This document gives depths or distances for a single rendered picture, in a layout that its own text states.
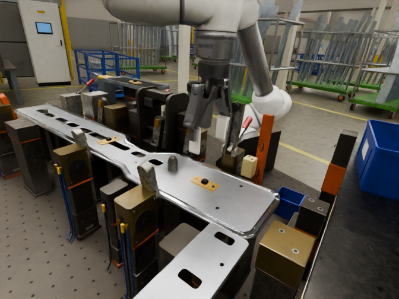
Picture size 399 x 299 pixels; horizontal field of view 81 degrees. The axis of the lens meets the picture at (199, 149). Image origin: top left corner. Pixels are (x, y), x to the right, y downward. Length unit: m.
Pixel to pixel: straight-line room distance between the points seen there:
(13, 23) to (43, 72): 1.43
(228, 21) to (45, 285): 0.87
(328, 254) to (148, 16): 0.58
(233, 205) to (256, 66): 0.79
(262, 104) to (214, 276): 1.02
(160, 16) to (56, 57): 7.24
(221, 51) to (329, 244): 0.45
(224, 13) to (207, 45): 0.07
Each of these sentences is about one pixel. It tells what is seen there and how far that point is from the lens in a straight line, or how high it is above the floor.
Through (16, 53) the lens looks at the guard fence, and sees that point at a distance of 8.48.
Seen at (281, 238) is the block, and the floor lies 1.06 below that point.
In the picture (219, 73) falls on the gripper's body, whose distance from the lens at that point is 0.56.
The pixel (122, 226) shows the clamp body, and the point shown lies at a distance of 0.58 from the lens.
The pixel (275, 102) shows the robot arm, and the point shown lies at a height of 1.10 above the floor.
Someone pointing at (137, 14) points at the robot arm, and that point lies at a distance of 0.56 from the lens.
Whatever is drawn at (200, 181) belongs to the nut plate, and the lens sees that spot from 0.70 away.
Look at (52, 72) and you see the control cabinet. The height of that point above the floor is 0.37.
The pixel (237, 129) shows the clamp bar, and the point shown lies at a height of 1.14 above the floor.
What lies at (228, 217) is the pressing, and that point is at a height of 1.00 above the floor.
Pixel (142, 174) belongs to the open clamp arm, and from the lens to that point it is 0.57.
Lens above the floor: 1.38
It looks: 25 degrees down
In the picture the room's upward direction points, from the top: 3 degrees clockwise
